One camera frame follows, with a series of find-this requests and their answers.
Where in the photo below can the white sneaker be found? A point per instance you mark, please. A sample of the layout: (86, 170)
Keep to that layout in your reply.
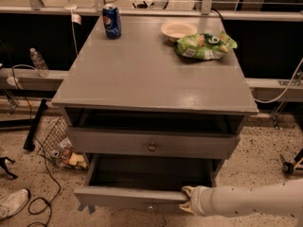
(11, 204)

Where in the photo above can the black bar stand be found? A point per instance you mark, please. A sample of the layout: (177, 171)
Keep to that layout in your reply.
(29, 145)

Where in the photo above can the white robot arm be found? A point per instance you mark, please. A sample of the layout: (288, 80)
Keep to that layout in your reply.
(280, 199)

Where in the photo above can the black caster wheel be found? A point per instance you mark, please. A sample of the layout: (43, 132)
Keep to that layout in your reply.
(289, 168)

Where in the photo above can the green chip bag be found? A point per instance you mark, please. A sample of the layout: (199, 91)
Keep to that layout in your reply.
(204, 46)

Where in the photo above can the grey drawer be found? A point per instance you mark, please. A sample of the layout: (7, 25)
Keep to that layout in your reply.
(154, 143)
(144, 182)

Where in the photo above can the clear plastic water bottle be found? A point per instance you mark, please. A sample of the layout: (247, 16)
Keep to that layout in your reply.
(39, 62)

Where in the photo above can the grey drawer cabinet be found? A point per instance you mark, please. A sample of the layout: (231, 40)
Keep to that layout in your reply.
(138, 83)

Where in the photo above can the blue tape cross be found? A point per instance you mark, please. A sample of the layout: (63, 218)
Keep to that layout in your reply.
(90, 208)

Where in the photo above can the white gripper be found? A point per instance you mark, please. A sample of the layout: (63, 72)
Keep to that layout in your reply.
(198, 200)

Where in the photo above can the blue pepsi can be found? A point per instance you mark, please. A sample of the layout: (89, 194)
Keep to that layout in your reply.
(111, 21)

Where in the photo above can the white paper bowl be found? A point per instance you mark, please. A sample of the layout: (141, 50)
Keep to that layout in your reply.
(177, 30)

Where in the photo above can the grey top drawer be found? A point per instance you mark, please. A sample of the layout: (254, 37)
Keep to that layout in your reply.
(154, 143)

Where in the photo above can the wire mesh trash basket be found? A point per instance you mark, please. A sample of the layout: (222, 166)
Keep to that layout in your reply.
(58, 150)

